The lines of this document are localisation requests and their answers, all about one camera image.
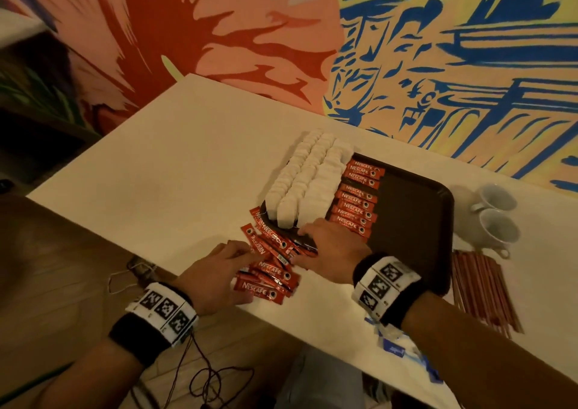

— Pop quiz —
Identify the person's left hand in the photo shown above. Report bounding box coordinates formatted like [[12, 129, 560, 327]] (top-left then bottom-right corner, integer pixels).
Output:
[[173, 240, 265, 317]]

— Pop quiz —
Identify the person's right hand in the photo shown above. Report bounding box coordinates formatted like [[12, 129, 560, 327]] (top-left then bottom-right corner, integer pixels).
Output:
[[293, 218, 374, 285]]

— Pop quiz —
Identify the row of red Nescafe sachets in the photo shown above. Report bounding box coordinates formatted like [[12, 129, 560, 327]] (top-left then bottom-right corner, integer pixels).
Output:
[[327, 157, 388, 241]]

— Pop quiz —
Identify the pile of red Nescafe sachets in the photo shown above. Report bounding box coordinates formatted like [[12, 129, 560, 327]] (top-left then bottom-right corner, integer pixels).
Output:
[[230, 206, 319, 306]]

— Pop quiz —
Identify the row of tea bags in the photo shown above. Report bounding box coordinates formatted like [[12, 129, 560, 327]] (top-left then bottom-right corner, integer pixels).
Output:
[[264, 130, 356, 231]]

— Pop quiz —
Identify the dark brown tray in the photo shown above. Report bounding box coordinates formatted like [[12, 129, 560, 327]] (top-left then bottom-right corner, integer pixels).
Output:
[[260, 151, 455, 298]]

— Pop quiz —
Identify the pile of blue sugar sachets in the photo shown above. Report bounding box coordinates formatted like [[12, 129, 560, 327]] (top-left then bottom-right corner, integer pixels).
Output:
[[365, 318, 446, 386]]

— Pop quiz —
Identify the bundle of red stir sticks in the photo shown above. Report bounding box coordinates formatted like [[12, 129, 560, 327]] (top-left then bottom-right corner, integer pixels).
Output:
[[449, 248, 525, 339]]

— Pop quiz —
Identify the person's right forearm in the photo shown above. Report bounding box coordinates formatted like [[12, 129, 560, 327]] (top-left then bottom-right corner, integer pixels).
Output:
[[402, 291, 578, 409]]

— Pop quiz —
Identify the black right wristband with markers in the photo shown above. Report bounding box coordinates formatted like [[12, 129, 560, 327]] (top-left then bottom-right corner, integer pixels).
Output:
[[351, 253, 426, 330]]

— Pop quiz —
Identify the black wristband with markers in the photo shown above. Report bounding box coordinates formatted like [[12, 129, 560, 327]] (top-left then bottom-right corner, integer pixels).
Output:
[[351, 253, 426, 330], [108, 280, 200, 367]]

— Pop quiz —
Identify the black left wristband with markers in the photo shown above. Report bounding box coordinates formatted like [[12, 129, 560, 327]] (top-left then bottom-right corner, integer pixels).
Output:
[[108, 280, 200, 367]]

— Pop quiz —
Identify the small white cup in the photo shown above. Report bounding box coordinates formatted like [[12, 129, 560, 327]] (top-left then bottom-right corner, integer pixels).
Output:
[[474, 207, 522, 261], [470, 182, 518, 214]]

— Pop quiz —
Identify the white wall shelf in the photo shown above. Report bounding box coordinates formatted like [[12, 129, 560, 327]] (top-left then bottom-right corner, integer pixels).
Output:
[[0, 7, 51, 51]]

